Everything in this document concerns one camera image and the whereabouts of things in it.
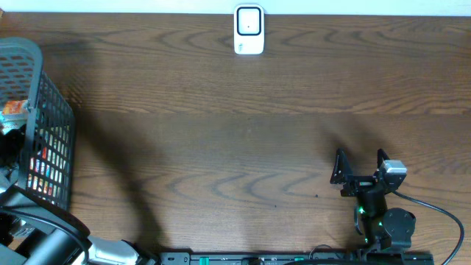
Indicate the yellow chips bag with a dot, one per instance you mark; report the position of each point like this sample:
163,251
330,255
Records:
50,165

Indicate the white barcode scanner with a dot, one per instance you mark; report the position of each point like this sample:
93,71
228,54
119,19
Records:
249,29

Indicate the orange snack packet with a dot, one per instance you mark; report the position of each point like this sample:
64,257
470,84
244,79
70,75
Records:
17,107

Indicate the grey plastic shopping basket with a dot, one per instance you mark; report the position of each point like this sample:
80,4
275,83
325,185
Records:
23,78

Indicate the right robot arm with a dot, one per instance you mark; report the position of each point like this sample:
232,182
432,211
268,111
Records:
385,229

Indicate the mint green wipes packet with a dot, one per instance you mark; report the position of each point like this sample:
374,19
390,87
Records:
12,121

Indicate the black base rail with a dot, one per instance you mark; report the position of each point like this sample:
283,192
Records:
320,256

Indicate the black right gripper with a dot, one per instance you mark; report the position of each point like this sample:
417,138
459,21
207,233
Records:
358,183

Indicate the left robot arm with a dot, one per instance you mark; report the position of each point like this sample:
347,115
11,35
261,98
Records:
34,231

